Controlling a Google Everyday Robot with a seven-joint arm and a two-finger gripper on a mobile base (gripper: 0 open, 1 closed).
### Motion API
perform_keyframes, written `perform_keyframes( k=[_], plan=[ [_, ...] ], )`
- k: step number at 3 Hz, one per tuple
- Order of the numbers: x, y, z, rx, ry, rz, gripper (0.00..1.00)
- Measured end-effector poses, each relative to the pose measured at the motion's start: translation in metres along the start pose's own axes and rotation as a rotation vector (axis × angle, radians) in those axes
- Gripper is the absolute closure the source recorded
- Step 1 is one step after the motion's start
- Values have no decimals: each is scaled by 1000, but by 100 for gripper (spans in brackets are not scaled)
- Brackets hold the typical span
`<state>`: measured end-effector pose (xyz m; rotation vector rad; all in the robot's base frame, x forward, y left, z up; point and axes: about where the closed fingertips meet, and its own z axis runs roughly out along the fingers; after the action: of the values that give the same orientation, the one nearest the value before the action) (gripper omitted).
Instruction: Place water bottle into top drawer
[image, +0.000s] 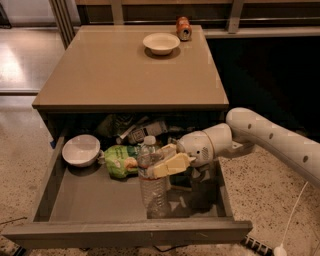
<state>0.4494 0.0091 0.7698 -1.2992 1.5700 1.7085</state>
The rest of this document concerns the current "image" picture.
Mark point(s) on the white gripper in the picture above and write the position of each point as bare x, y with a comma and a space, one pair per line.
194, 147

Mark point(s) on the white plug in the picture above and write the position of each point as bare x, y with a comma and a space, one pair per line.
279, 251

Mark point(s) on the green snack bag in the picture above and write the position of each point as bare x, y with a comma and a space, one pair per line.
121, 160

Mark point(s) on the green scrubbing sponge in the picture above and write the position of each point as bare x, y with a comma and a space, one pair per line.
180, 183

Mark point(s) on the dark green chip bag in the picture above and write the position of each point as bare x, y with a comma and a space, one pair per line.
114, 125

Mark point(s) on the white bowl on cabinet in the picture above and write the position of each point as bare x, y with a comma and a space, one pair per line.
161, 43

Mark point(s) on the grey open top drawer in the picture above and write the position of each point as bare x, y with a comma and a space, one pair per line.
87, 208

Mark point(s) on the grey cabinet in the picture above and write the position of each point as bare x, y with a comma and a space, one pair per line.
108, 69

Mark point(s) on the black power strip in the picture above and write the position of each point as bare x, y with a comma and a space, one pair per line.
256, 246

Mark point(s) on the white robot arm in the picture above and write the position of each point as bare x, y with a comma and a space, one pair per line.
245, 126

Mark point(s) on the orange soda can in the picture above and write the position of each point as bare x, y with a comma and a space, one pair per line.
183, 28

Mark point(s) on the clear plastic water bottle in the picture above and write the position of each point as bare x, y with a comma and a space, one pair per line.
153, 190

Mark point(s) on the white bowl in drawer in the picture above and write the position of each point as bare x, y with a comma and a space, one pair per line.
81, 151

